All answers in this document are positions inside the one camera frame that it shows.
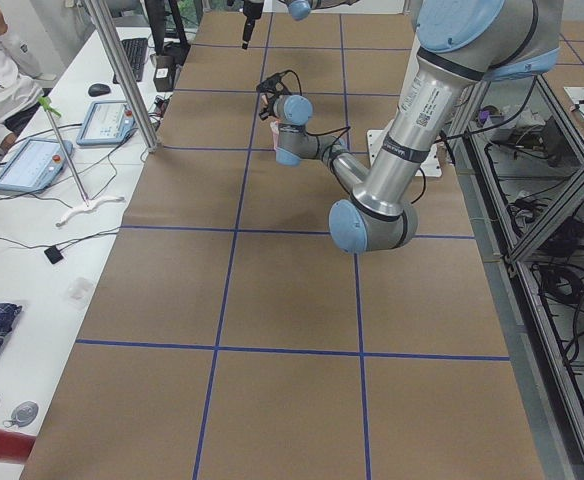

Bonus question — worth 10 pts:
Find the near blue teach pendant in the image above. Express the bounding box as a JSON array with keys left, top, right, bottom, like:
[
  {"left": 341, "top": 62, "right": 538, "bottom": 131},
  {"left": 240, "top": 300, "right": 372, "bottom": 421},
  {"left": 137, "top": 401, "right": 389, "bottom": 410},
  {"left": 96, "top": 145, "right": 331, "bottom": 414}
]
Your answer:
[{"left": 0, "top": 138, "right": 66, "bottom": 193}]

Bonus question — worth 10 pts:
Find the silver round keychain tag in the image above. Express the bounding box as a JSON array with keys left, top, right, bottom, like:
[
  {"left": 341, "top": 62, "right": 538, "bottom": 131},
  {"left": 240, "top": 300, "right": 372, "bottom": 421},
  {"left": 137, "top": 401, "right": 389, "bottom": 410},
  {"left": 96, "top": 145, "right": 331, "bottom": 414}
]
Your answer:
[{"left": 3, "top": 401, "right": 39, "bottom": 428}]

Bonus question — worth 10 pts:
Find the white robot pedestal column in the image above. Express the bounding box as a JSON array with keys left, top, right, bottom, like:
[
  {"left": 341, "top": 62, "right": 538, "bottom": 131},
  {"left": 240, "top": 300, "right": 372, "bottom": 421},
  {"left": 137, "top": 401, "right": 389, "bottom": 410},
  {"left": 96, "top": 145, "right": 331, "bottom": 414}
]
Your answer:
[{"left": 366, "top": 129, "right": 443, "bottom": 178}]

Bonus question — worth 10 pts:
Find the small black square box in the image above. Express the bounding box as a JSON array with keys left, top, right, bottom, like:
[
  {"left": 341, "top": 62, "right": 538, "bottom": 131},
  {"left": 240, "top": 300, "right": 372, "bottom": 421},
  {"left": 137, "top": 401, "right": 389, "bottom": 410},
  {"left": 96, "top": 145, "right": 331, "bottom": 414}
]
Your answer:
[{"left": 44, "top": 245, "right": 64, "bottom": 265}]

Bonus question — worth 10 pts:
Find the red cylinder bottle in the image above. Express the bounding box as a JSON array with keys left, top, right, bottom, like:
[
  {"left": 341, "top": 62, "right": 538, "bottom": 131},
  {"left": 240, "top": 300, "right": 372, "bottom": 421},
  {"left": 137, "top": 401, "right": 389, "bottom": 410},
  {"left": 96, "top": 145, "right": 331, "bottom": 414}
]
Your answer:
[{"left": 0, "top": 429, "right": 37, "bottom": 464}]

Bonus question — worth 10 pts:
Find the pink pen holder cup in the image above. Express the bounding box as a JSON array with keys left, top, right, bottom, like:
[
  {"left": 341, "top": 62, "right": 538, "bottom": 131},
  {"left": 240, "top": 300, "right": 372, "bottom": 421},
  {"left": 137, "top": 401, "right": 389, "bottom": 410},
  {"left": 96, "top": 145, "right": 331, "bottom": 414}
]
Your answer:
[{"left": 270, "top": 120, "right": 279, "bottom": 150}]

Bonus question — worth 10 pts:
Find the far blue teach pendant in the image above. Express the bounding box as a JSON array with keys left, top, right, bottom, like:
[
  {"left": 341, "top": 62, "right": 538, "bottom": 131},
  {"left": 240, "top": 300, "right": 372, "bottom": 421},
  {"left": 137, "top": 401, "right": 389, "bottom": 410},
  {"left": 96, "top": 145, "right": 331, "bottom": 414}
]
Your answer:
[{"left": 76, "top": 100, "right": 135, "bottom": 147}]

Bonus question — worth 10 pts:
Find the aluminium frame post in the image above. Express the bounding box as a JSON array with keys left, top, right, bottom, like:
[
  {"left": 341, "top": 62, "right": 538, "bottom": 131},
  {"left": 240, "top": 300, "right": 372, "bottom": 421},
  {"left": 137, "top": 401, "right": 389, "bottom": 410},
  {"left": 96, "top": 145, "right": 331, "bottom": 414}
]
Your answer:
[{"left": 85, "top": 0, "right": 159, "bottom": 153}]

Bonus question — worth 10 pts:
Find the blue teach pendant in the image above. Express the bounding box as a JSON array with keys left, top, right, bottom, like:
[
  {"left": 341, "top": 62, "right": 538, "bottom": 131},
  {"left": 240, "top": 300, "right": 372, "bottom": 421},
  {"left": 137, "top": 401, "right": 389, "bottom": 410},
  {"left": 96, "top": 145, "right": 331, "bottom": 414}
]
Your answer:
[
  {"left": 0, "top": 138, "right": 66, "bottom": 193},
  {"left": 76, "top": 100, "right": 135, "bottom": 147}
]

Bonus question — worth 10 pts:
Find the black computer mouse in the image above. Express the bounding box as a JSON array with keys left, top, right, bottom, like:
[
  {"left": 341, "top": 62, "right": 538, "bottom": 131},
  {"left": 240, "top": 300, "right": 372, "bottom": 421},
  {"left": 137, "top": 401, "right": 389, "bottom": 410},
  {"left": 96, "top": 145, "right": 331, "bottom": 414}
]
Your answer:
[{"left": 88, "top": 83, "right": 111, "bottom": 98}]

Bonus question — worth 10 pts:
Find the black keyboard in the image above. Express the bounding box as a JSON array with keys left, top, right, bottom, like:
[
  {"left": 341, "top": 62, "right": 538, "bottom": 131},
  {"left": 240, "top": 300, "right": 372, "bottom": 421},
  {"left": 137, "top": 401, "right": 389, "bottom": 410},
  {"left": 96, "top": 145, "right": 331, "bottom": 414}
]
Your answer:
[{"left": 121, "top": 37, "right": 148, "bottom": 82}]

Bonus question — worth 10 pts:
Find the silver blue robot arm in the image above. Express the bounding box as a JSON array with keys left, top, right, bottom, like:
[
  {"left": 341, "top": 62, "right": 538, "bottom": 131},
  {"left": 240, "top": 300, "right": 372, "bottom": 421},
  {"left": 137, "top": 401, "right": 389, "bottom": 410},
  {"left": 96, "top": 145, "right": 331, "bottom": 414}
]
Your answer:
[
  {"left": 241, "top": 0, "right": 358, "bottom": 50},
  {"left": 257, "top": 1, "right": 564, "bottom": 254}
]

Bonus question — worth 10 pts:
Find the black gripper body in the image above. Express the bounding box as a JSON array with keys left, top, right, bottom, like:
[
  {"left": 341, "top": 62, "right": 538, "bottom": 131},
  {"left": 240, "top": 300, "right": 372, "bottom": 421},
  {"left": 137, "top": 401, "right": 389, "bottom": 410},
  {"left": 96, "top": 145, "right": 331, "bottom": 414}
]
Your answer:
[
  {"left": 256, "top": 71, "right": 296, "bottom": 121},
  {"left": 241, "top": 0, "right": 265, "bottom": 20}
]

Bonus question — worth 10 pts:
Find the black rectangular box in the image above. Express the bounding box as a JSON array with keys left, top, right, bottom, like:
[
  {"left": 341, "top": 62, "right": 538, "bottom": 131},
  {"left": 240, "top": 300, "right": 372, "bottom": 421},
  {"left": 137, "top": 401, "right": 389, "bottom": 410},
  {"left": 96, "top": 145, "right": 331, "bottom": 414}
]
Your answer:
[{"left": 153, "top": 54, "right": 176, "bottom": 92}]

